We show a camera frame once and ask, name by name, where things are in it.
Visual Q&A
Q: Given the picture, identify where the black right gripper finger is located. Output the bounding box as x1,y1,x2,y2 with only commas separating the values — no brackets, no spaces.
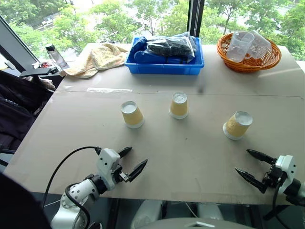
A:
246,149,278,165
234,167,268,194

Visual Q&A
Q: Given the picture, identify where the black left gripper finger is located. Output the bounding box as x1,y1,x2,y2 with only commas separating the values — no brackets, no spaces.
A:
117,146,133,158
128,158,149,183

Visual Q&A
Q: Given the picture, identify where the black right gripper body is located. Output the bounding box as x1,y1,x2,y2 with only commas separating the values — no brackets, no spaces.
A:
262,163,288,190

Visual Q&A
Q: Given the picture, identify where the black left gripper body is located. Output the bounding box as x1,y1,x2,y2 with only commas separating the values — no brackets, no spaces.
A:
112,162,132,184

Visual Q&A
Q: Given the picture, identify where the yellow ribbed paper cup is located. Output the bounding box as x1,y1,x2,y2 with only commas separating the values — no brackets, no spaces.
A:
169,92,189,120
121,101,145,129
223,111,253,141

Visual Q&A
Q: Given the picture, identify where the silver robot torso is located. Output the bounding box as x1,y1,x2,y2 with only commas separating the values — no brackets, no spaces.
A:
130,199,253,229

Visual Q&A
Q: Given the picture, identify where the blue plastic bin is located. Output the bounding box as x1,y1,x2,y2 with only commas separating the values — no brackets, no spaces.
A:
124,36,205,75

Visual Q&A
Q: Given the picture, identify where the cream yellow towel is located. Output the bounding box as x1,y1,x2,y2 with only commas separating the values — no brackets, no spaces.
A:
60,42,130,79

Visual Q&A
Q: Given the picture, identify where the orange wicker basket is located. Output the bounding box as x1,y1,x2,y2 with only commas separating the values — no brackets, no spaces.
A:
216,32,282,73

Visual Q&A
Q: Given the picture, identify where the clear plastic measuring cup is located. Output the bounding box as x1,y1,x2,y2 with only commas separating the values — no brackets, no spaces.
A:
247,30,272,60
225,31,255,63

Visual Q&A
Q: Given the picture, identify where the clear bag of black items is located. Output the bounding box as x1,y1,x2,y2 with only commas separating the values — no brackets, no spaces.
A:
145,34,195,59

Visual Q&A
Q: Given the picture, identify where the clear water bottle black cap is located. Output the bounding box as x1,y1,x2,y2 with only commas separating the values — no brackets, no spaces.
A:
45,43,68,69

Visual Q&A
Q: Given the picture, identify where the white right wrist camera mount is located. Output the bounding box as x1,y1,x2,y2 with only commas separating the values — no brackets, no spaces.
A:
274,155,298,195

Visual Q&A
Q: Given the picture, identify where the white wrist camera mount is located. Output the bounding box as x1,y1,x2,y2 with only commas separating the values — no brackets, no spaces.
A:
96,148,122,191
274,155,298,195

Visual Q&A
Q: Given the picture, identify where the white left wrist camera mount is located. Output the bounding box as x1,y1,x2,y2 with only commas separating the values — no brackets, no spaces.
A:
96,148,122,191

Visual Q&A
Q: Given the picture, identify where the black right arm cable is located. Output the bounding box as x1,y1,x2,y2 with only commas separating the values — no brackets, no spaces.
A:
263,186,290,229

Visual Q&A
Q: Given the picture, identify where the black window frame post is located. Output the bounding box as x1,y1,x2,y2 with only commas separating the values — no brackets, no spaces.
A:
187,0,205,39

